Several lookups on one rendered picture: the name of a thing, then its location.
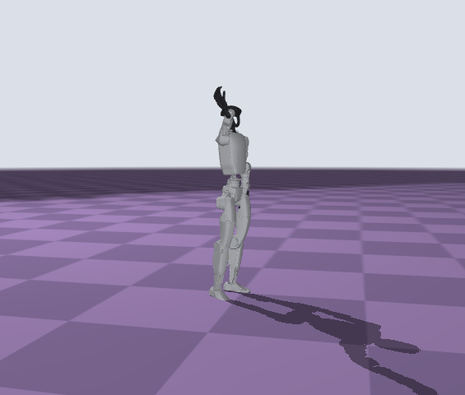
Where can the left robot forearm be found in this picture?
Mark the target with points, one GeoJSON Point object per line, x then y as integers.
{"type": "Point", "coordinates": [245, 181]}

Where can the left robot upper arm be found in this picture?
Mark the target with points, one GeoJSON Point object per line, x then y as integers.
{"type": "Point", "coordinates": [248, 165]}

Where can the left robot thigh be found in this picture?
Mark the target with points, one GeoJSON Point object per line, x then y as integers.
{"type": "Point", "coordinates": [242, 221]}

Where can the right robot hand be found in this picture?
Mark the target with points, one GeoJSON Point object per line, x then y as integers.
{"type": "Point", "coordinates": [221, 101]}

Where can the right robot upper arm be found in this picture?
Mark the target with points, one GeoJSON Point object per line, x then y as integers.
{"type": "Point", "coordinates": [224, 140]}

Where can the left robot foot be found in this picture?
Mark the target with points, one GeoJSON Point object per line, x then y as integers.
{"type": "Point", "coordinates": [236, 287]}

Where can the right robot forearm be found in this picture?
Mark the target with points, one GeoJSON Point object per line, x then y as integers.
{"type": "Point", "coordinates": [226, 125]}

